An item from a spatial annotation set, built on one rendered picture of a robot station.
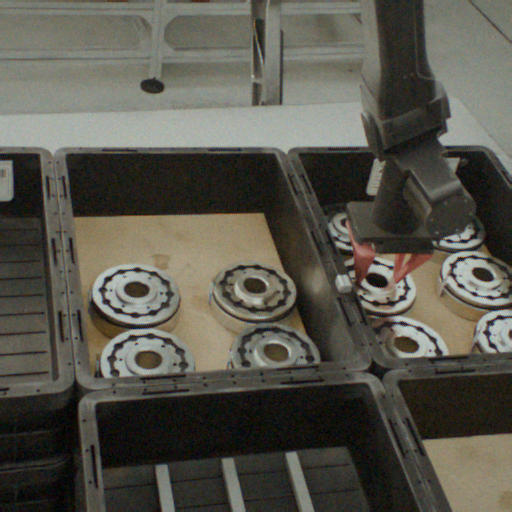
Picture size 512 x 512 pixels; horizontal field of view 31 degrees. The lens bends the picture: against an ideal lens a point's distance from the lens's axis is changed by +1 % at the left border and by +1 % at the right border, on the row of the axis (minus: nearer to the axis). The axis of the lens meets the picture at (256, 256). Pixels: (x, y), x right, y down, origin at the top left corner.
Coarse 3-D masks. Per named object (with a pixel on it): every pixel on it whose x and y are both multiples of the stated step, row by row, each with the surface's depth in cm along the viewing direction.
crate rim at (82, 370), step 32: (64, 160) 114; (288, 160) 121; (64, 192) 111; (64, 224) 105; (64, 256) 101; (320, 256) 107; (352, 320) 99; (96, 384) 88; (128, 384) 88; (160, 384) 89
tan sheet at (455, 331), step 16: (384, 256) 125; (416, 272) 123; (432, 272) 124; (416, 288) 121; (432, 288) 121; (416, 304) 118; (432, 304) 119; (416, 320) 116; (432, 320) 116; (448, 320) 117; (464, 320) 117; (448, 336) 115; (464, 336) 115; (448, 352) 112; (464, 352) 113
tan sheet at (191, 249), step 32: (96, 224) 121; (128, 224) 122; (160, 224) 123; (192, 224) 124; (224, 224) 125; (256, 224) 126; (96, 256) 116; (128, 256) 117; (160, 256) 118; (192, 256) 119; (224, 256) 120; (256, 256) 121; (192, 288) 114; (192, 320) 110; (96, 352) 104; (192, 352) 106; (224, 352) 107
